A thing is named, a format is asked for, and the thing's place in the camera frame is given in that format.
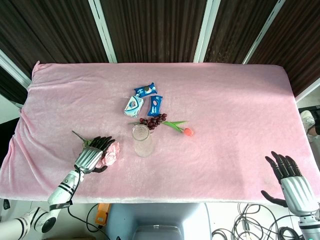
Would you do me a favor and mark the pink tulip with green stem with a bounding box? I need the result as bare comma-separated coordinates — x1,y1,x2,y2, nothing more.
161,120,195,137

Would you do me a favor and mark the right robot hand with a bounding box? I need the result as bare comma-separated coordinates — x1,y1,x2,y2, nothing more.
260,150,320,216

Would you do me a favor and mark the dark red grape bunch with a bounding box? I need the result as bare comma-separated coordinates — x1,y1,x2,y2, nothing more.
139,113,168,130

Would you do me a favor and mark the blue Oreo cookie packet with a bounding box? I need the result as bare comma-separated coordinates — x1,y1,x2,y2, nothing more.
134,82,159,99

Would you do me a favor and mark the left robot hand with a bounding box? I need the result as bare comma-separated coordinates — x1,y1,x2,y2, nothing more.
73,135,117,175

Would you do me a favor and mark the pink rose bouquet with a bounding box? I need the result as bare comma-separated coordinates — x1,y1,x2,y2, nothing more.
71,130,121,169

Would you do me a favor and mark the orange box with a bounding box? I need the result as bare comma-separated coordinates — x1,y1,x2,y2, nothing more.
95,203,112,225

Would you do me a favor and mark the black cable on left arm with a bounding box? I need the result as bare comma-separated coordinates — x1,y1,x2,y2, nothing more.
67,172,111,235

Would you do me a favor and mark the white sneaker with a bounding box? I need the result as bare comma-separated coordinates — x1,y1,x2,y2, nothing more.
299,110,316,137

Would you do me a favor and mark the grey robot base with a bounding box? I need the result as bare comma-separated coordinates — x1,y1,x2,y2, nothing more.
104,202,213,240

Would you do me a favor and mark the blue snack packet with window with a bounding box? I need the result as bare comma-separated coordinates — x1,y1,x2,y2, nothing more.
147,95,164,118

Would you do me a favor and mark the pink velvet tablecloth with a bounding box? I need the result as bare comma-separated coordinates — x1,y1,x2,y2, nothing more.
0,60,320,205

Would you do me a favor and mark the black cable tangle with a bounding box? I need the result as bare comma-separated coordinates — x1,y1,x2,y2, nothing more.
211,202,307,240

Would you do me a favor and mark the clear glass vase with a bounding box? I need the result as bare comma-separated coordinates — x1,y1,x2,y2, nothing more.
131,124,154,158

